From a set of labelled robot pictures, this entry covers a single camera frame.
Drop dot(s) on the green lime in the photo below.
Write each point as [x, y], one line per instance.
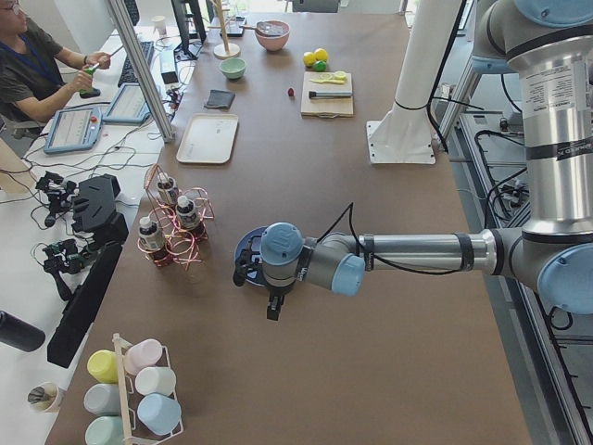
[319, 66]

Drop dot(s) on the blue teach pendant far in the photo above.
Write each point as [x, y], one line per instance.
[128, 107]

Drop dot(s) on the wooden mug tree stand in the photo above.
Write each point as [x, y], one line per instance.
[226, 49]

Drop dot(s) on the blue teach pendant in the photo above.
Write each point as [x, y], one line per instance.
[128, 107]
[74, 129]

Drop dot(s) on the paper cup with utensils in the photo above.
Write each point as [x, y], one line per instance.
[46, 397]

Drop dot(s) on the dark bottle lower left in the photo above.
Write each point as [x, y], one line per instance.
[186, 213]

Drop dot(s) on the aluminium frame post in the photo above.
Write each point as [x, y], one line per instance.
[119, 14]

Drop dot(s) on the yellow cup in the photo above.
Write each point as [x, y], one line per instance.
[102, 366]

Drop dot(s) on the pink cup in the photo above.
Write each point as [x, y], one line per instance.
[141, 355]

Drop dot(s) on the yellow lemon upper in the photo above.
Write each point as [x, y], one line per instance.
[321, 54]

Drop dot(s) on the wooden cutting board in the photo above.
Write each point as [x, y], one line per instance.
[326, 108]

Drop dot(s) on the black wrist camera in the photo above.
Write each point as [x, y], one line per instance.
[245, 262]

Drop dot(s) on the dark bottle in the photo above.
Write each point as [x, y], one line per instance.
[186, 213]
[152, 239]
[167, 188]

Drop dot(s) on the black thermos bottle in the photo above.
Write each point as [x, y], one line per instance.
[20, 335]

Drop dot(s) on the dark bottle upper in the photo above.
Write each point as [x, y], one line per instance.
[167, 188]

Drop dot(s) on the steel muddler black tip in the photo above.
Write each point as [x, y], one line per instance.
[329, 95]

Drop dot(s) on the copper wire bottle rack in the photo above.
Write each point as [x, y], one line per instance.
[182, 245]

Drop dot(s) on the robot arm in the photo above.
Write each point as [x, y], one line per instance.
[547, 44]

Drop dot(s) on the cream rabbit tray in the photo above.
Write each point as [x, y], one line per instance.
[208, 139]

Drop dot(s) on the seated person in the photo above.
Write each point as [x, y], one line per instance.
[38, 75]

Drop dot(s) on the grey cup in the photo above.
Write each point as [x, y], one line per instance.
[102, 399]

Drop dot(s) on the steel ice scoop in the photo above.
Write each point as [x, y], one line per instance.
[267, 28]

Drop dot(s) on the blue teach pendant near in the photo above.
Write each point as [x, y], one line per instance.
[74, 129]

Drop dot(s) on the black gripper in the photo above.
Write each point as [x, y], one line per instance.
[275, 294]

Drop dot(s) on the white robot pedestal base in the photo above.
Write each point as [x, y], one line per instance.
[404, 135]

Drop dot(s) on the lemon half upper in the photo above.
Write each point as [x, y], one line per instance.
[340, 75]

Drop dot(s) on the yellow lemon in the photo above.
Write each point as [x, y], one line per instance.
[309, 59]
[321, 54]

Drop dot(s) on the blue plate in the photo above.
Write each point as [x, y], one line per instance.
[248, 241]

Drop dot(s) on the white cup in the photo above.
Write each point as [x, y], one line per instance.
[156, 379]

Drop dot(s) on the grey folded cloth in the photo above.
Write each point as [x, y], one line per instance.
[219, 99]

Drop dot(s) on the yellow plastic knife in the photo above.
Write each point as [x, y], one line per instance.
[317, 80]

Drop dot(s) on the dark bottle lower right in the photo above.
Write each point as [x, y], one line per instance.
[152, 239]

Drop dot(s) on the green bowl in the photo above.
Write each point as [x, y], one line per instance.
[233, 68]

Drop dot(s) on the pale green cup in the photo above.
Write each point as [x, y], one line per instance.
[105, 430]

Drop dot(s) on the light blue cup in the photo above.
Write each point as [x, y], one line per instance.
[160, 414]

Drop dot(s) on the pink bowl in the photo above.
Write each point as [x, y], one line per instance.
[273, 43]

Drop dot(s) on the yellow lemon lower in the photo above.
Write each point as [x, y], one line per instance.
[309, 59]

